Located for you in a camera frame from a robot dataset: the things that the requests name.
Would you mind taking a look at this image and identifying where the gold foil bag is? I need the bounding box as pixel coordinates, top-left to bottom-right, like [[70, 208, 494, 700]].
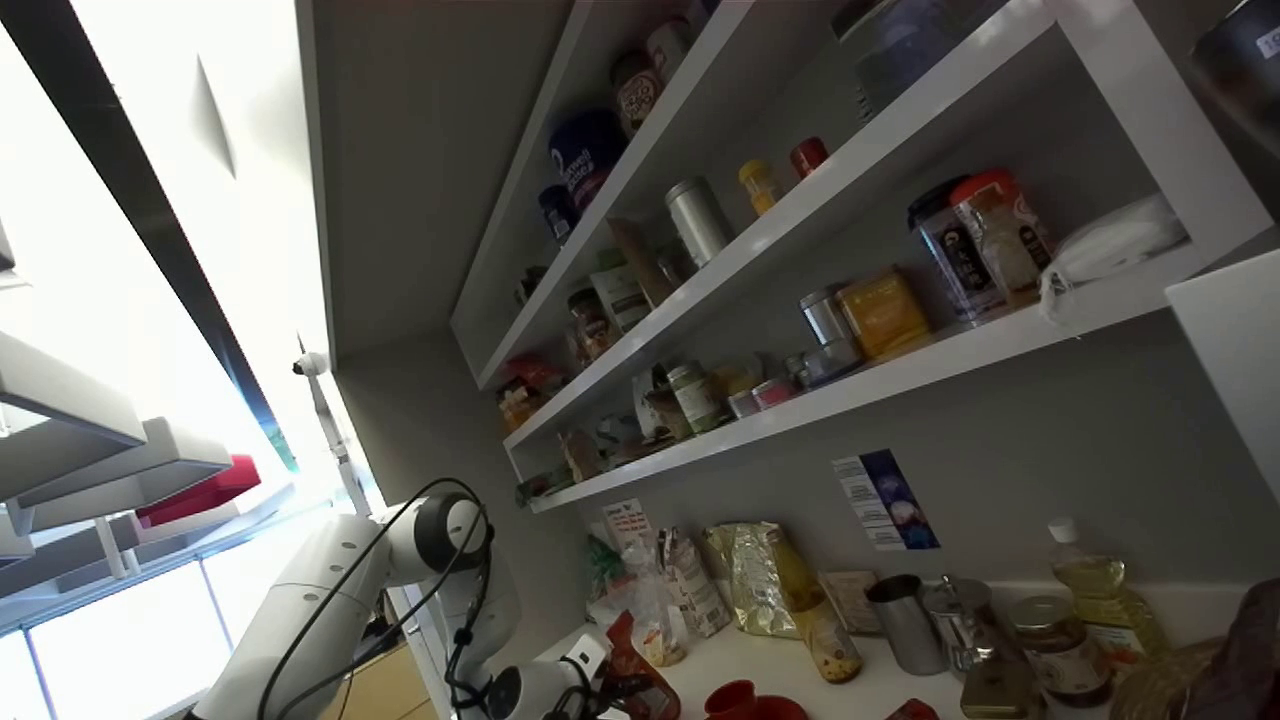
[[705, 521, 823, 640]]

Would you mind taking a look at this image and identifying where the white plastic bag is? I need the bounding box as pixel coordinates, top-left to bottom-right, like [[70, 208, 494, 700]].
[[1040, 195, 1189, 304]]

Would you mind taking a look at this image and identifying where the blue canister top shelf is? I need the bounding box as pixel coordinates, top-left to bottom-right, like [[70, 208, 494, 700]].
[[550, 106, 629, 208]]

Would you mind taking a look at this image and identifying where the silver cylinder tin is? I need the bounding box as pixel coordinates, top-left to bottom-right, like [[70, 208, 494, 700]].
[[665, 177, 734, 267]]

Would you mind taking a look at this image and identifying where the yellow tea tin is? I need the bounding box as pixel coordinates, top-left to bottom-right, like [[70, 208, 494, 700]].
[[835, 272, 931, 361]]

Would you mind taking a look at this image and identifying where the blue white wall card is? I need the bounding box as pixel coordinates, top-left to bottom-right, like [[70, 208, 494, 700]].
[[833, 448, 940, 553]]

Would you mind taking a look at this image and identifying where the steel cup on counter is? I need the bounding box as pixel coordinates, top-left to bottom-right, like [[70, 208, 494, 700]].
[[869, 574, 949, 675]]

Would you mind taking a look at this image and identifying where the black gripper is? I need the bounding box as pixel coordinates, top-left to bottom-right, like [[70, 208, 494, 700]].
[[485, 630, 629, 720]]

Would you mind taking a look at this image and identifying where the white printed snack bag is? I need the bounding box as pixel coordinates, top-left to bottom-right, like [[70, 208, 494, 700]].
[[661, 531, 734, 640]]

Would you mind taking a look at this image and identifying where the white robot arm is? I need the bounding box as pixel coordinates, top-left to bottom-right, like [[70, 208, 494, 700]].
[[192, 480, 625, 720]]

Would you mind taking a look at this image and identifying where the white wall shelf unit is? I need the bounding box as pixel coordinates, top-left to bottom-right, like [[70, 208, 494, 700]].
[[454, 0, 1276, 509]]

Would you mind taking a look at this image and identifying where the silver can on shelf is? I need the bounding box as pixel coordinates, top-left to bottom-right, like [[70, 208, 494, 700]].
[[801, 290, 862, 383]]

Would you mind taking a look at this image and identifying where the glass jar on counter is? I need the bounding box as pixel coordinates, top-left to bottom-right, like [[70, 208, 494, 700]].
[[1013, 597, 1114, 709]]

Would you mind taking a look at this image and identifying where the oil bottle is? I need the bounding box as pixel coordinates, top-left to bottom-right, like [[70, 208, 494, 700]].
[[1048, 521, 1169, 670]]

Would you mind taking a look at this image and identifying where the yellow bottle on shelf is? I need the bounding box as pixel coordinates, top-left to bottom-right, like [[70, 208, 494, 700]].
[[737, 160, 781, 216]]

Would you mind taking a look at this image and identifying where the orange snack packet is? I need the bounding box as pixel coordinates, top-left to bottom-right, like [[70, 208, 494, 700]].
[[600, 612, 681, 720]]

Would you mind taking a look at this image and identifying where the dark coffee packet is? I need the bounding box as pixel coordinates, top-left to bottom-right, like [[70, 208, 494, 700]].
[[908, 177, 1006, 318]]

